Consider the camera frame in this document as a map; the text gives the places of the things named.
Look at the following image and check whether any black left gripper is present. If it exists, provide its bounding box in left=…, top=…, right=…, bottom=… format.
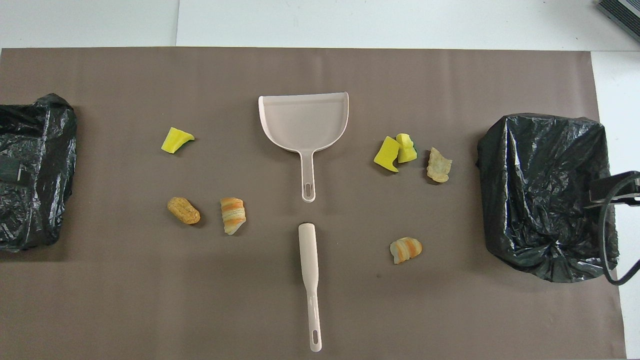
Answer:
left=0, top=159, right=22, bottom=182

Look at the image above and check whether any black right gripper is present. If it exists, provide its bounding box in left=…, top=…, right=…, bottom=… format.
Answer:
left=585, top=170, right=640, bottom=210

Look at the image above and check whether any yellow green sponge wedge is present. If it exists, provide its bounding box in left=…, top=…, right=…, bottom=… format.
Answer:
left=160, top=127, right=196, bottom=155

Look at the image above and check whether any brown bread roll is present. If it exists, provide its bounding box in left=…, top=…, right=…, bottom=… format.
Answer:
left=167, top=196, right=201, bottom=225

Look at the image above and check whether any small yellow green sponge piece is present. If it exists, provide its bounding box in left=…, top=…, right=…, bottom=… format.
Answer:
left=395, top=133, right=418, bottom=164

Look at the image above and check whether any orange striped croissant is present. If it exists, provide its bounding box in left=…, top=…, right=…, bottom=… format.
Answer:
left=389, top=236, right=423, bottom=265
left=220, top=197, right=247, bottom=236

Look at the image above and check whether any yellow sponge chunk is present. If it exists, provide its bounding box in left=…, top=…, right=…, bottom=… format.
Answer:
left=373, top=136, right=402, bottom=173

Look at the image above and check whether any pink plastic dustpan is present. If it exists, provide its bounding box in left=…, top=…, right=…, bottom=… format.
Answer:
left=258, top=92, right=350, bottom=203

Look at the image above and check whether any bin lined with black bag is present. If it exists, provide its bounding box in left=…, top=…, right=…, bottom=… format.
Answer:
left=0, top=93, right=78, bottom=252
left=476, top=113, right=621, bottom=284

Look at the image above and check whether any dark grey ribbed device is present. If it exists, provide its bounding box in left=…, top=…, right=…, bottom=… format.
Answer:
left=596, top=0, right=640, bottom=43

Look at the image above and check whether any brown paper table mat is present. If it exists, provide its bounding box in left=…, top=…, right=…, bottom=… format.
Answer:
left=0, top=47, right=627, bottom=360

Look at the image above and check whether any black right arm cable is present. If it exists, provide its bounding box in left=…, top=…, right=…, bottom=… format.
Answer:
left=601, top=197, right=640, bottom=287

